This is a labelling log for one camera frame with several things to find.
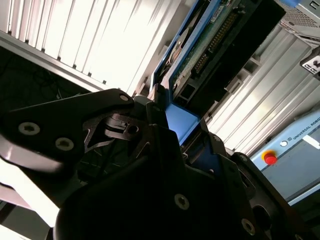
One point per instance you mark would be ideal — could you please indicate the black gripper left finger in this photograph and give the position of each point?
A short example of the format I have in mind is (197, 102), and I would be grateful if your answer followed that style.
(50, 125)

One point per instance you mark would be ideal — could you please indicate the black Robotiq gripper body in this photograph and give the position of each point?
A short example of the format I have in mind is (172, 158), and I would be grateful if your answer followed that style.
(150, 212)

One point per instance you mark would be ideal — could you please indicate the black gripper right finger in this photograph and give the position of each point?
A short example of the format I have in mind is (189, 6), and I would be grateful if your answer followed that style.
(262, 200)

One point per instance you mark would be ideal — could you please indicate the hard disk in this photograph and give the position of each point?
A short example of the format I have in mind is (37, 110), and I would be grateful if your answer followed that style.
(190, 57)

